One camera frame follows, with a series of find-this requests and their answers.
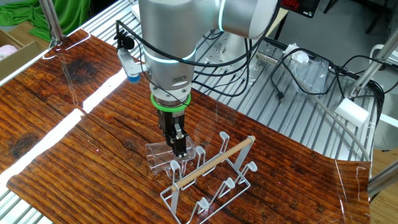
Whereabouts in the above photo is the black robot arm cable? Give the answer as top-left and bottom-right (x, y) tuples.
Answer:
(114, 20), (280, 98)

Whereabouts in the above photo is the green cloth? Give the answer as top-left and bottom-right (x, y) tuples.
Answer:
(0, 0), (91, 43)

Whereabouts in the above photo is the white wire cup rack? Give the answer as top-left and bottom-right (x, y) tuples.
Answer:
(160, 130), (259, 224)

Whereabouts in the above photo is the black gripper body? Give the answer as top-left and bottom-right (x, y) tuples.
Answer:
(157, 108), (187, 141)

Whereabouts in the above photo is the silver cable connector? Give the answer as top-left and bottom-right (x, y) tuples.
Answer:
(256, 52), (279, 65)

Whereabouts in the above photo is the brown cardboard box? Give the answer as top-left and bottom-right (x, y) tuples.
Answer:
(0, 28), (43, 82)

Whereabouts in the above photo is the clear glass cup with handle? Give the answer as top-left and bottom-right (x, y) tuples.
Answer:
(145, 136), (197, 183)

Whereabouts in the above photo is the beige desk top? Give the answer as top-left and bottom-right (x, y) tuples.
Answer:
(270, 6), (290, 38)

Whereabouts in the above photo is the grey hose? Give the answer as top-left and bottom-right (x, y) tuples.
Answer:
(275, 57), (373, 162)

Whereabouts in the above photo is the clear plastic bag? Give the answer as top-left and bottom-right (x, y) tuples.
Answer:
(290, 57), (330, 94)

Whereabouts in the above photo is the white power strip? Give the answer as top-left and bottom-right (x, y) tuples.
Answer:
(131, 2), (141, 20)

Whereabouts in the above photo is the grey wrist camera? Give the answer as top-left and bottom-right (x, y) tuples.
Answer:
(116, 46), (143, 85)

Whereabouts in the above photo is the black red LED display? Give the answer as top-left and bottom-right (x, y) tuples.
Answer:
(278, 0), (321, 19)

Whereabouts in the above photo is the glossy wood grain mat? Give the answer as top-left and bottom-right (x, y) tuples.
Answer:
(0, 28), (373, 224)

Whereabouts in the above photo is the white power adapter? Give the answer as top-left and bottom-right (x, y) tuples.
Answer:
(334, 97), (371, 128)

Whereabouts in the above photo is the pink cloth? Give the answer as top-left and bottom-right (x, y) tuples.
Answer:
(0, 44), (18, 62)

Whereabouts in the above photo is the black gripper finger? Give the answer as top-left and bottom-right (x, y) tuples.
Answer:
(163, 126), (174, 147)
(172, 123), (189, 158)

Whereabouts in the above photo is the black USB cable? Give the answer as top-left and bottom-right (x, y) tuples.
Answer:
(269, 47), (346, 103)

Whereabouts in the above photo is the white crumpled wrapper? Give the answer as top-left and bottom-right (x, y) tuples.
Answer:
(282, 42), (310, 63)

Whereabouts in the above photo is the black cable bundle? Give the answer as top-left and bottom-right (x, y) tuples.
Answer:
(326, 54), (398, 128)

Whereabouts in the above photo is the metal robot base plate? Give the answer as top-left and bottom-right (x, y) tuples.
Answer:
(194, 30), (280, 83)

